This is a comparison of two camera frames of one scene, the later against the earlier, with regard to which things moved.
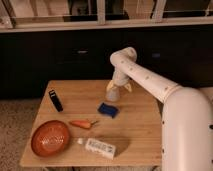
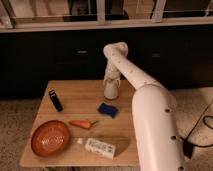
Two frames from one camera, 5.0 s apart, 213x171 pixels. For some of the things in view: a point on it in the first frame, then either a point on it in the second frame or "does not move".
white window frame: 9,24 does not move
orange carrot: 82,123 does not move
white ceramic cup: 112,94 does not move
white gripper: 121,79 → 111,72
